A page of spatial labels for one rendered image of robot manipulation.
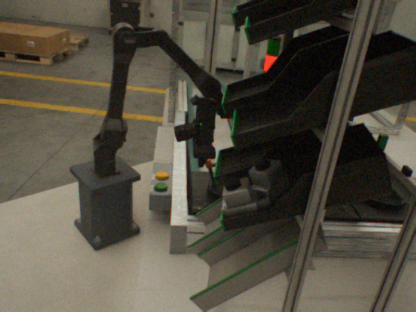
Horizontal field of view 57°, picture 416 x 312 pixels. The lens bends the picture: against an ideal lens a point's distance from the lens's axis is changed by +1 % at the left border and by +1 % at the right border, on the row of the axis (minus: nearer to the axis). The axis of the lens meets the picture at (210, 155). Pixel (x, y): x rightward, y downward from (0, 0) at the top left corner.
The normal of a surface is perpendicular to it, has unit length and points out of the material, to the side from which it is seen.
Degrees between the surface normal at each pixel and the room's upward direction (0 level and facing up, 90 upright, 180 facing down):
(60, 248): 0
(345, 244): 90
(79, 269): 0
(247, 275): 90
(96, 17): 90
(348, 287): 0
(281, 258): 90
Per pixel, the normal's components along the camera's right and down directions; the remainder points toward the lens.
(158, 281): 0.09, -0.89
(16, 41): -0.08, 0.44
